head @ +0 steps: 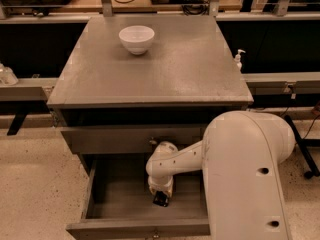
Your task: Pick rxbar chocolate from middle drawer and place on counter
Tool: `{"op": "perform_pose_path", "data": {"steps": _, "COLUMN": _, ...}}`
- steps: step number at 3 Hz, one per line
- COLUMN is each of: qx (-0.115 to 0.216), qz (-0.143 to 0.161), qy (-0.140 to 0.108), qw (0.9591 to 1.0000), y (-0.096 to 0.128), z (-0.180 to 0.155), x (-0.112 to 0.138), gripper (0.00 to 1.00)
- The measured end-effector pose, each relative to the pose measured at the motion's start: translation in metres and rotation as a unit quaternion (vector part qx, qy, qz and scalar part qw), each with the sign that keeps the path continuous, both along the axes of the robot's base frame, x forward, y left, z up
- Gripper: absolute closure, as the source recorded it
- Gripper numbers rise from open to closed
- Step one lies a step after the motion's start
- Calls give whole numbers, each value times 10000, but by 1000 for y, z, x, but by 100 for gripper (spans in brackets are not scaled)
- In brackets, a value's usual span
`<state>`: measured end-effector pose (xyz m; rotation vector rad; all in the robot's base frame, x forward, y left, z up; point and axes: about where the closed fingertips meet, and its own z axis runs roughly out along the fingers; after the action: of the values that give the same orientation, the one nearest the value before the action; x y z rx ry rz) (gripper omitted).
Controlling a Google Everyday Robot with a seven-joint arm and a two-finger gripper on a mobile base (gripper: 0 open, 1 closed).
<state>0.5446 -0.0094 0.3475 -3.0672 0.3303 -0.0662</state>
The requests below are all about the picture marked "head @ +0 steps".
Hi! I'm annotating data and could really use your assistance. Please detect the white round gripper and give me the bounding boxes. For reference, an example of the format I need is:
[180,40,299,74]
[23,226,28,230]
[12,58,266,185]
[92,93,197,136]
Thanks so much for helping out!
[148,176,174,198]

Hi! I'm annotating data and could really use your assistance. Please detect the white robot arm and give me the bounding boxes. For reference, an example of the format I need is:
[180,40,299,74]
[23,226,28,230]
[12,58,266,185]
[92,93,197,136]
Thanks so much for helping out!
[146,111,295,240]

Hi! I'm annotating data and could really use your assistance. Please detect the round brass drawer knob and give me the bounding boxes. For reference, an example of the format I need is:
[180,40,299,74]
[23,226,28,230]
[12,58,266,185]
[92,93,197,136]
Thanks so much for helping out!
[149,137,158,146]

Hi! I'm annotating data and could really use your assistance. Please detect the grey open middle drawer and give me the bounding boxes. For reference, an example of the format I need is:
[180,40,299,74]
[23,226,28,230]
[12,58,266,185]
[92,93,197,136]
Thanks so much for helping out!
[66,154,210,240]

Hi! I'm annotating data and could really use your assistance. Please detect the grey top drawer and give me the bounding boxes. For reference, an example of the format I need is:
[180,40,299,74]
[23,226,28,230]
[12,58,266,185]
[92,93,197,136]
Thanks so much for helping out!
[61,125,206,154]

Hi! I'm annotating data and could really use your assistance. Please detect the grey wooden drawer cabinet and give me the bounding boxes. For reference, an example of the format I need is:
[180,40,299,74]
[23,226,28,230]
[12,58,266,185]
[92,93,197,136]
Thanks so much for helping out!
[46,14,254,240]

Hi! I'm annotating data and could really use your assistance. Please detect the white ceramic bowl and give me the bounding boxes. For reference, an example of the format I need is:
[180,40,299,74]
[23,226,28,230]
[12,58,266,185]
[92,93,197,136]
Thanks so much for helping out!
[119,25,155,55]

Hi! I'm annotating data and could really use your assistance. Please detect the white pump dispenser bottle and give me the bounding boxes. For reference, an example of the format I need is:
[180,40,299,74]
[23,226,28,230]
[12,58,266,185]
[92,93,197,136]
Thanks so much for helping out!
[234,49,246,71]

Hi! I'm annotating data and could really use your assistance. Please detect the black wheeled stand leg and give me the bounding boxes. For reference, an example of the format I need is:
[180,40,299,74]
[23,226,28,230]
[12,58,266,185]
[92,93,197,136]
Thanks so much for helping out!
[284,115,320,179]

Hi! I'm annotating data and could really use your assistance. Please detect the black floor cable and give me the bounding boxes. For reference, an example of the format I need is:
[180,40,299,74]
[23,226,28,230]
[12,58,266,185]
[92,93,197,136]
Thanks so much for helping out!
[279,83,320,142]

